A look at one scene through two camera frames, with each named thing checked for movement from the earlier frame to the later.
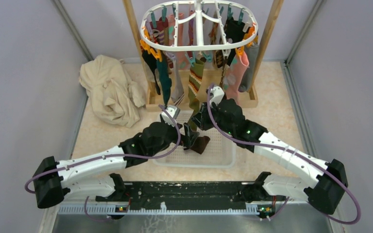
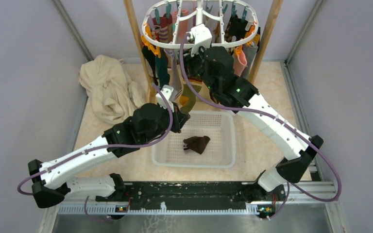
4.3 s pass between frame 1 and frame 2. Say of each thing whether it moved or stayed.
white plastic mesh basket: stayed
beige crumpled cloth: stayed
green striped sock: moved
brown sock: stayed
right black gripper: moved
